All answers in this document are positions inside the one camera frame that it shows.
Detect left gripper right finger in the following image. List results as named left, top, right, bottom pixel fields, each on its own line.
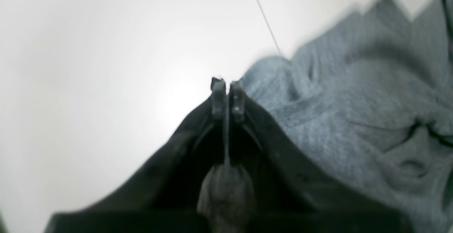
left=229, top=82, right=414, bottom=233

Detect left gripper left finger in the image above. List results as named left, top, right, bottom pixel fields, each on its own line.
left=45, top=78, right=225, bottom=233

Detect grey t-shirt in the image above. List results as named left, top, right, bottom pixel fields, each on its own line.
left=197, top=0, right=453, bottom=233

